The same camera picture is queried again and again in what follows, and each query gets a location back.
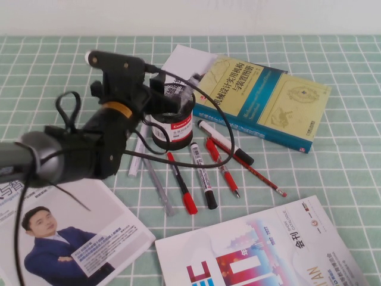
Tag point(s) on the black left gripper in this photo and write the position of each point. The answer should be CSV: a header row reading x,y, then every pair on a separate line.
x,y
125,89

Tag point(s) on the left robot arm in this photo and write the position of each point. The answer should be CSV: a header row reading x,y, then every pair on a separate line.
x,y
89,143

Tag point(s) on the black mesh pen holder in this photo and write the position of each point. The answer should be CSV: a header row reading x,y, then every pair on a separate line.
x,y
172,134

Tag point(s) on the white plastic pen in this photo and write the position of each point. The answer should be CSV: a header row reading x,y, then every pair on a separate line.
x,y
135,161

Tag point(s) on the black pen with red cap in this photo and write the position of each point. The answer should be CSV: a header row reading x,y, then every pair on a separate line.
x,y
180,181

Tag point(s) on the grey plastic pen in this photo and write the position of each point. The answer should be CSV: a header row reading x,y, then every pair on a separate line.
x,y
160,190

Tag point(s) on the red gel pen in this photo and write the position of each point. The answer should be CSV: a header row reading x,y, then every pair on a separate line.
x,y
227,178

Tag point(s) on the plain white booklet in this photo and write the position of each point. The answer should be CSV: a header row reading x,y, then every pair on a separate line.
x,y
184,59

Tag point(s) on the white whiteboard marker black cap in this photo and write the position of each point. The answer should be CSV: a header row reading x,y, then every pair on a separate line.
x,y
220,140

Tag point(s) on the black capped printed marker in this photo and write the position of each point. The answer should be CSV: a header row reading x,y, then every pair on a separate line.
x,y
201,169

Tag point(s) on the yellow and teal book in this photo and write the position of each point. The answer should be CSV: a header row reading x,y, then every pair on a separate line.
x,y
268,98

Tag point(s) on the red pencil with eraser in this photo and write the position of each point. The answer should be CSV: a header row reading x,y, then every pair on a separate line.
x,y
262,177

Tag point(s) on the robot magazine with man cover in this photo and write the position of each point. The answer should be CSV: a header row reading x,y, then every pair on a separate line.
x,y
104,214

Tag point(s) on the black zip tie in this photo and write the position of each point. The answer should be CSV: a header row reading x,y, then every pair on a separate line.
x,y
74,198

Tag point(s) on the white show catalogue magazine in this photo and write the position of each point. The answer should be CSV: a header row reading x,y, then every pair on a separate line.
x,y
268,238

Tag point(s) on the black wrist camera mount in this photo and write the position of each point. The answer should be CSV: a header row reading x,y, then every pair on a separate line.
x,y
119,62

